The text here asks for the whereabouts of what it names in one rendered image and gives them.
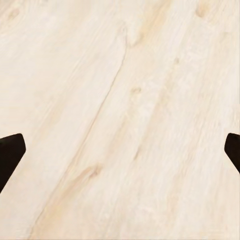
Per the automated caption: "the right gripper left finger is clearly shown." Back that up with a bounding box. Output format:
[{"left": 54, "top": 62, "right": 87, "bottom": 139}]
[{"left": 0, "top": 133, "right": 26, "bottom": 193}]

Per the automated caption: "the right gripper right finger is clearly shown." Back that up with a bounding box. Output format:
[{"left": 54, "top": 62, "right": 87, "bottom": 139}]
[{"left": 224, "top": 133, "right": 240, "bottom": 173}]

